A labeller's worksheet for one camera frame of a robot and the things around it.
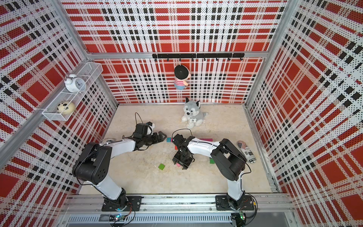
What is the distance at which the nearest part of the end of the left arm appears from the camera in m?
0.75

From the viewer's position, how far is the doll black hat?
0.93 meters

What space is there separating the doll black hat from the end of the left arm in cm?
37
